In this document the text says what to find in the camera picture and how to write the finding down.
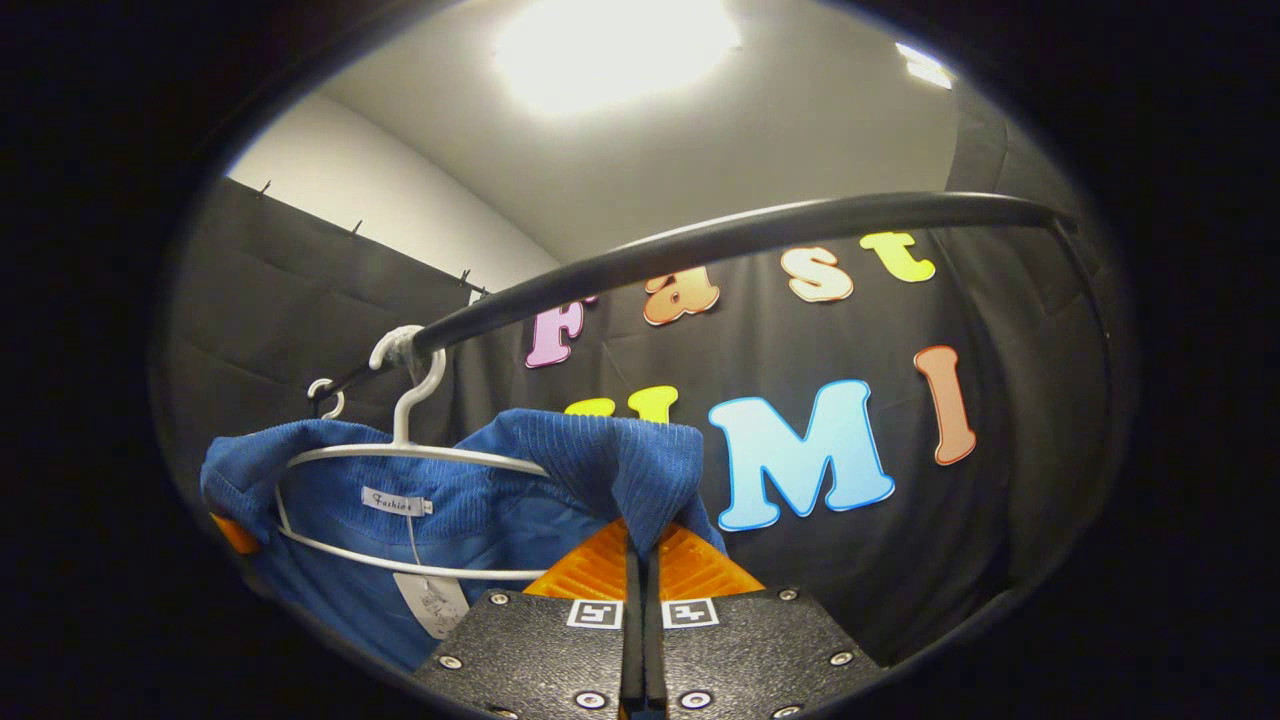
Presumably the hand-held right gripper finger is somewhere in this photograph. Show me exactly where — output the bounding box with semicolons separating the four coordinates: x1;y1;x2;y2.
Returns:
412;518;643;720
642;522;886;720

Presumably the blue corduroy jacket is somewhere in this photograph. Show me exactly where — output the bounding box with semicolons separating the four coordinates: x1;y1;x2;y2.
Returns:
200;408;729;673

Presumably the black metal clothes rack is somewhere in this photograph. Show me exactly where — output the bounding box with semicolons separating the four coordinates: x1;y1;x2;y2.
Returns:
312;192;1116;421

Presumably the black backdrop cloth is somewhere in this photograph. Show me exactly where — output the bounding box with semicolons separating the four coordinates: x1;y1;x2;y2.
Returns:
155;85;1136;666

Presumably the large ceiling light panel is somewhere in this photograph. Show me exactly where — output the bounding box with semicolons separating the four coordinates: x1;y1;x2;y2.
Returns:
495;0;741;116

